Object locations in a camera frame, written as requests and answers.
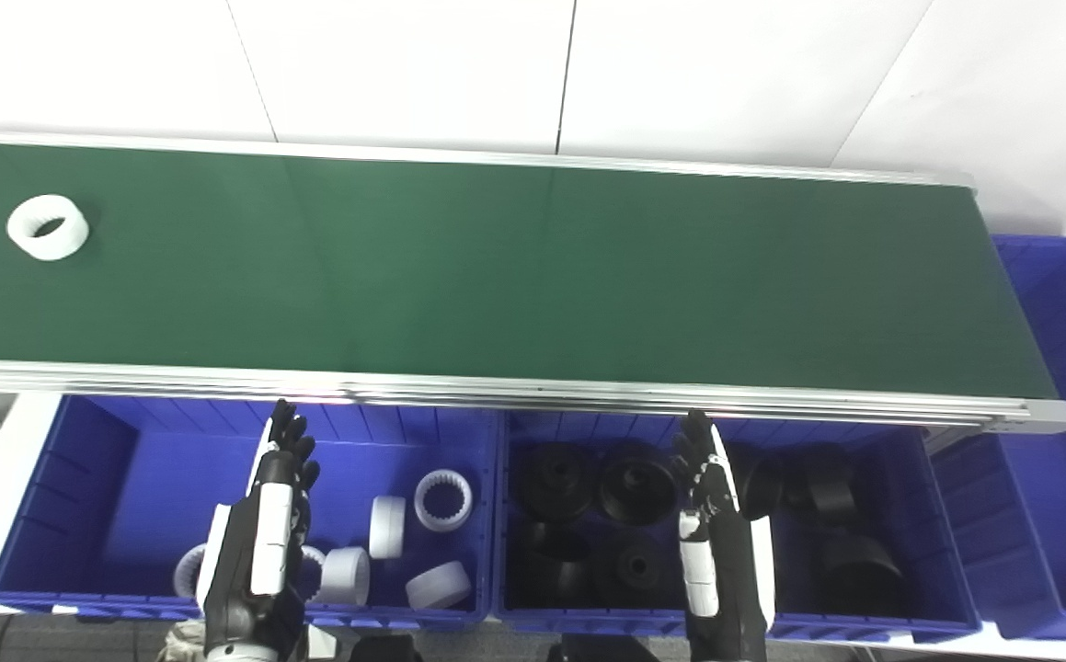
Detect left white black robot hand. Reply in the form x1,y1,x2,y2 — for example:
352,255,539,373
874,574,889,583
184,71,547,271
197,399,321,646

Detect blue bin with white parts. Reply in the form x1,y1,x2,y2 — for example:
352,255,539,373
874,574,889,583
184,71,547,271
0,394,501,631

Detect black round flanged part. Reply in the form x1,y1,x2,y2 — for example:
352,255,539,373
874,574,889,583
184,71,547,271
818,533,906,612
804,446,857,516
730,446,789,520
522,522,591,603
519,443,596,523
592,533,676,608
599,448,681,527

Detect blue bin with black parts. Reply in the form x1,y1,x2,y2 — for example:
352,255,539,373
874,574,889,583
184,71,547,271
494,409,982,643

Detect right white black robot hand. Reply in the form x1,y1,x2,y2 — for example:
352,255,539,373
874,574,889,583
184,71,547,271
671,409,777,662

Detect green conveyor belt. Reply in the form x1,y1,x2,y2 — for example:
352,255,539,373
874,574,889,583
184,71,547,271
0,131,1066,435

